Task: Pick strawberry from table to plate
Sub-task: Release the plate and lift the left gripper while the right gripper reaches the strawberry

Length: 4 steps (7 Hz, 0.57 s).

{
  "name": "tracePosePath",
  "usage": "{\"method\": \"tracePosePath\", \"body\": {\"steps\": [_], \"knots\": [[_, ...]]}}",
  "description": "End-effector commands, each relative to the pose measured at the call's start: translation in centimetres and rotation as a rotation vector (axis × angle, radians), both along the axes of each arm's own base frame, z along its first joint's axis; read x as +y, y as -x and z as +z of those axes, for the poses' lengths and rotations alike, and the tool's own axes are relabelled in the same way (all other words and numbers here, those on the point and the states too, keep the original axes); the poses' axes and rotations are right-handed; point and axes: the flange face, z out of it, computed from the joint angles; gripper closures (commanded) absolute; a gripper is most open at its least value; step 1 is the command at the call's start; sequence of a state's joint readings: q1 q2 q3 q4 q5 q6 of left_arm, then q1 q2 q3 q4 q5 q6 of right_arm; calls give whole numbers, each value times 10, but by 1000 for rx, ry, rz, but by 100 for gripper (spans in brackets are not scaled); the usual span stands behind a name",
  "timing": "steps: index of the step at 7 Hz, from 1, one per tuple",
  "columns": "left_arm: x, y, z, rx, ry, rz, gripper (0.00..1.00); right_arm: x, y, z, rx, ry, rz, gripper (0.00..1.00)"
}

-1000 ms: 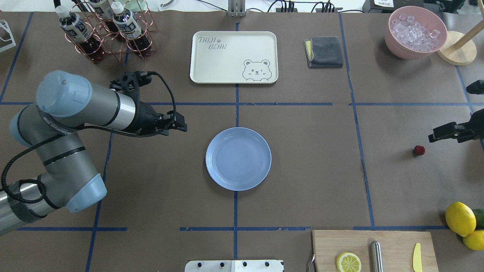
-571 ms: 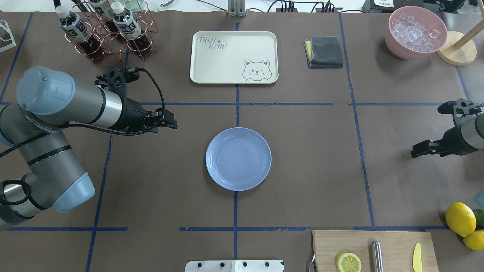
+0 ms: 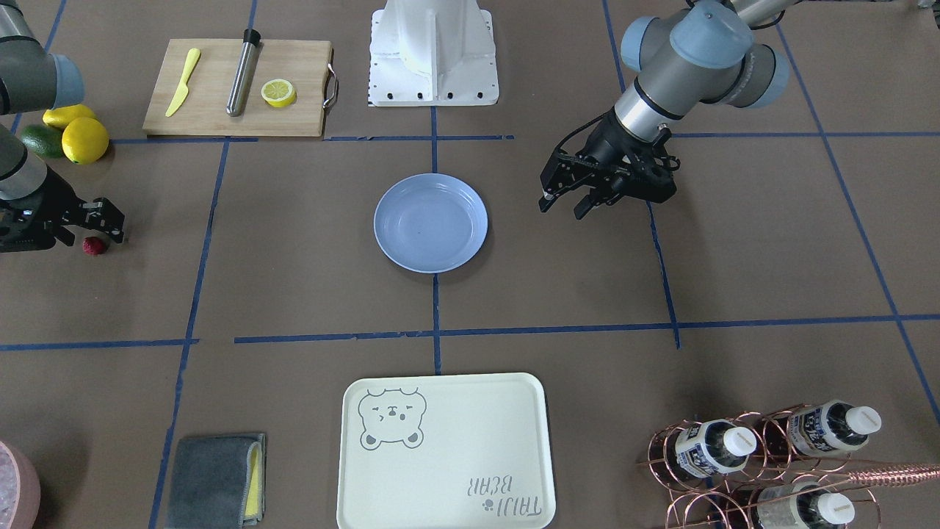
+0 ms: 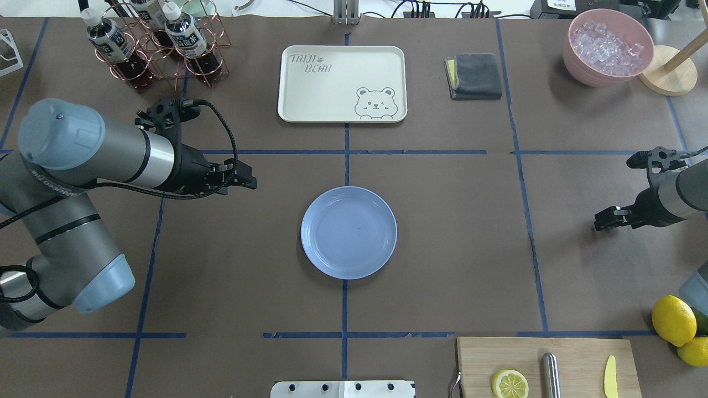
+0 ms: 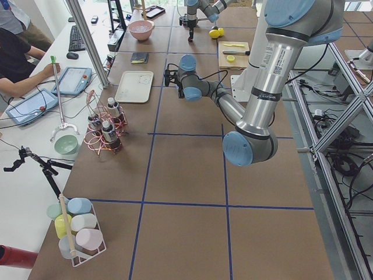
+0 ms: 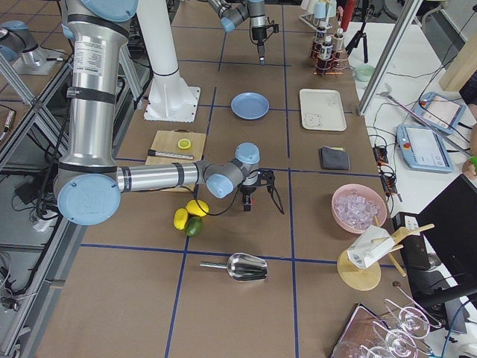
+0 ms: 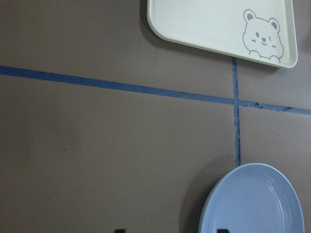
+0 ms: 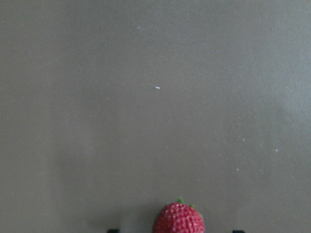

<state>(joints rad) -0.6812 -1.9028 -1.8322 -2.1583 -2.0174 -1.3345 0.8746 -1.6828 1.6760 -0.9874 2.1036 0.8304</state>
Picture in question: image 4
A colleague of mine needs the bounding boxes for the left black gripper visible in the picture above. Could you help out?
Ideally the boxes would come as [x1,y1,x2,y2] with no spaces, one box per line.
[173,145,257,196]

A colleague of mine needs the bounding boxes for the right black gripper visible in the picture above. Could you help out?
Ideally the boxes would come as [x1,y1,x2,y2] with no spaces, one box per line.
[594,189,673,231]

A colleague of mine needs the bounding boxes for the blue plate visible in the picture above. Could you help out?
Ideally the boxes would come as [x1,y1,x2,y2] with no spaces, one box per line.
[299,186,399,280]

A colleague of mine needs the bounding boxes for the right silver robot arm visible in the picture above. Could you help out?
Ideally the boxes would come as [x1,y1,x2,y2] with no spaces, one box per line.
[594,160,707,231]

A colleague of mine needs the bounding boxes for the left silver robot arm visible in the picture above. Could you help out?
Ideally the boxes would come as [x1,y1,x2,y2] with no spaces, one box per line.
[2,98,257,337]

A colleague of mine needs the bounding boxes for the cream bear tray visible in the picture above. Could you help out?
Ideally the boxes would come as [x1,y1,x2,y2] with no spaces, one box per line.
[277,45,408,123]

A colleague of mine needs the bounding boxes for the yellow lemon upper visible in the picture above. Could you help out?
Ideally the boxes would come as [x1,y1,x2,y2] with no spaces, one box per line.
[652,295,697,347]

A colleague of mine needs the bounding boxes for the yellow lemon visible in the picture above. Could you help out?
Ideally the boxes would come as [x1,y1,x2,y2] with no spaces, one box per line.
[652,295,697,347]
[677,337,707,367]

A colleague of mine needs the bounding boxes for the green lime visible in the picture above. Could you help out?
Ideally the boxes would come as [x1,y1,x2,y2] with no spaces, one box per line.
[692,308,708,336]

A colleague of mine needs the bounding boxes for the wooden cutting board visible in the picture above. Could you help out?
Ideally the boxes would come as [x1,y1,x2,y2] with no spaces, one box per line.
[457,337,643,398]

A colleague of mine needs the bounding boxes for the tea bottle two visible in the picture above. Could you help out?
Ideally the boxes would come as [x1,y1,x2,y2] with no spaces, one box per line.
[162,2,222,84]

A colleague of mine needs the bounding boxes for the wooden stand with base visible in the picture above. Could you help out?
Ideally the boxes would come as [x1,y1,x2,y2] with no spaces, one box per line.
[639,29,707,96]

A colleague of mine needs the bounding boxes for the yellow lemon lower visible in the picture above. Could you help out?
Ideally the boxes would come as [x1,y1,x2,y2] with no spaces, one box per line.
[677,337,707,367]

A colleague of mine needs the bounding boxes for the yellow plastic knife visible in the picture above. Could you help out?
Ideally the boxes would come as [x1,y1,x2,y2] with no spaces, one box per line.
[603,355,618,398]

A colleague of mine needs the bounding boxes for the green bowl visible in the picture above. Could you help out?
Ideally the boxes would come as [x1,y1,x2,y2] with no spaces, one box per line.
[175,0,217,17]

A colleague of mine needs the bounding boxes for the pink bowl of ice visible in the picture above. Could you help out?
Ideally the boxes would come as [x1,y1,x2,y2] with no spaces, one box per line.
[563,8,654,87]

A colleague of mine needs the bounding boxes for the tea bottle three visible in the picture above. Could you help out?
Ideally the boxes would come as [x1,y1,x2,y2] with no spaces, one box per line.
[129,1,179,58]

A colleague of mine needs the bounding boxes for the tea bottle one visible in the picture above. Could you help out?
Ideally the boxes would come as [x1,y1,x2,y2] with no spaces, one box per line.
[80,8,153,90]

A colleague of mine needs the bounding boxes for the grey folded cloth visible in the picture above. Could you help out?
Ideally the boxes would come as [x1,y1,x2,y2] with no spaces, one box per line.
[444,53,502,100]

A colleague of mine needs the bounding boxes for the lemon half slice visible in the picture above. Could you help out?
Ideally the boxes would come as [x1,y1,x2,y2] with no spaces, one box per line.
[491,369,529,397]

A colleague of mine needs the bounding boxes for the white cup rack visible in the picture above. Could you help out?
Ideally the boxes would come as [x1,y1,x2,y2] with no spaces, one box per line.
[1,29,24,76]

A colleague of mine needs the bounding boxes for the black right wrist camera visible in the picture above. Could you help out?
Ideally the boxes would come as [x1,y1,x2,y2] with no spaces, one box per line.
[626,146,694,186]

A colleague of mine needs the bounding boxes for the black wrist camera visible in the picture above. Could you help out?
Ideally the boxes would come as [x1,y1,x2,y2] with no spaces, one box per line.
[134,99,201,143]
[626,146,694,186]

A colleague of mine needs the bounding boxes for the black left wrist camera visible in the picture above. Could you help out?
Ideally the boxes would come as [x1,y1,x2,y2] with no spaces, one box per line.
[134,99,201,143]

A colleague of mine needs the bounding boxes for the copper wire bottle rack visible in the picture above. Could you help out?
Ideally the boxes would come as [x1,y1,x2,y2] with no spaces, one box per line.
[79,1,232,89]

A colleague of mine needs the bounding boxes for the aluminium frame post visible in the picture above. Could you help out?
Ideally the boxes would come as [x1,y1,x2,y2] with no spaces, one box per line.
[333,0,361,25]

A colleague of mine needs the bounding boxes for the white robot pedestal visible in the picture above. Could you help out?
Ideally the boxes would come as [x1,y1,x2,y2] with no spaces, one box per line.
[270,380,417,397]

